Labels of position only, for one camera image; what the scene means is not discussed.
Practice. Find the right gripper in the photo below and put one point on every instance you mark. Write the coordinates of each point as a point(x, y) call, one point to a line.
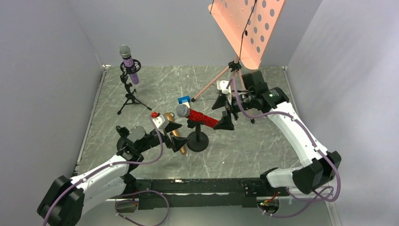
point(232, 108)

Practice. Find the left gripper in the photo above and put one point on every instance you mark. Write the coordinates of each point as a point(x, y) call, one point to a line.
point(170, 137)

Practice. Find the black round-base mic stand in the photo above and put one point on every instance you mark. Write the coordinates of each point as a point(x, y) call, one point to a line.
point(198, 140)

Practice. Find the red glitter microphone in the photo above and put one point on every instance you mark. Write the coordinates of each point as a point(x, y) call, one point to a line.
point(183, 111)

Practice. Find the black tripod shock-mount stand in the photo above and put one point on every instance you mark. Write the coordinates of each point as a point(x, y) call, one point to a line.
point(130, 95)

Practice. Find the purple glitter microphone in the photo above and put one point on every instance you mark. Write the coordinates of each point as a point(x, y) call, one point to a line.
point(129, 63)

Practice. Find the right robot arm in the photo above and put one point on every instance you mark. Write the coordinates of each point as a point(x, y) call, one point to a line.
point(318, 165)

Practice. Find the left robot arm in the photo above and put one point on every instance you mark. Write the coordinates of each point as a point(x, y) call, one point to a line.
point(68, 199)

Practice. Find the pink music stand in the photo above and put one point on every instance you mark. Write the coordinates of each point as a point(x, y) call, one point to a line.
point(248, 26)

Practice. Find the gold microphone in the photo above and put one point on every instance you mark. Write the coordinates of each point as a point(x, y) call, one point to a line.
point(170, 117)

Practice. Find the blue white toy block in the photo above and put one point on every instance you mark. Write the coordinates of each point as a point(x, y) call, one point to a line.
point(184, 101)

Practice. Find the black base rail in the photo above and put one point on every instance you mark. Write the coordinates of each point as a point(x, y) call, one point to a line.
point(159, 193)

